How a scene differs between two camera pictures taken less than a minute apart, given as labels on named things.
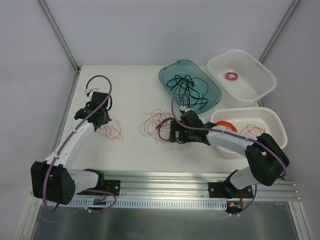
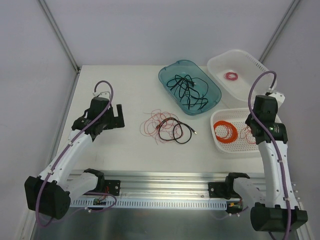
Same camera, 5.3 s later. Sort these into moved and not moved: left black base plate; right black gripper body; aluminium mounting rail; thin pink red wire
Moved: right black gripper body
Not moved: left black base plate; aluminium mounting rail; thin pink red wire
